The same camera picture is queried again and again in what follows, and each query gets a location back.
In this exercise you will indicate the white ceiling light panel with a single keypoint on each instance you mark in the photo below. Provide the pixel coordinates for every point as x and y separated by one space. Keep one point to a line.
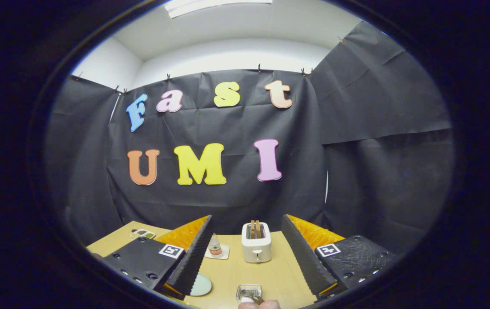
210 6

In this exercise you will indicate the toasted bread slice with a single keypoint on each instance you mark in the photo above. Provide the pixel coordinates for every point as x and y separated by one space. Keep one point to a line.
252 229
258 229

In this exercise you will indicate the white square coaster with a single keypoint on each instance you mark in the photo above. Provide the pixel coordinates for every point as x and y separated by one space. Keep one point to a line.
224 253

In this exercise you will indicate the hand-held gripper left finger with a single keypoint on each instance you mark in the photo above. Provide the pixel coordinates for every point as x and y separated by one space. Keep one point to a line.
193 257

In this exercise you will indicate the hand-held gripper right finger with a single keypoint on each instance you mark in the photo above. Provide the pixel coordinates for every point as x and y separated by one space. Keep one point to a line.
303 257

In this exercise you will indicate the cream white toaster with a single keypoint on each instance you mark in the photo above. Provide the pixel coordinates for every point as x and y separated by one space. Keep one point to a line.
256 251

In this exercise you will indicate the black backdrop cloth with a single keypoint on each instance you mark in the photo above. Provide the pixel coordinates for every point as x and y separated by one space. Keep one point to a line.
228 124

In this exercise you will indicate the red label water bottle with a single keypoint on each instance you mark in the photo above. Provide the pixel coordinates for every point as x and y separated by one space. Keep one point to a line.
215 249

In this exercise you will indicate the pale green round plate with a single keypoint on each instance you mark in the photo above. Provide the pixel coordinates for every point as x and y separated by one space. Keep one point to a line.
201 285

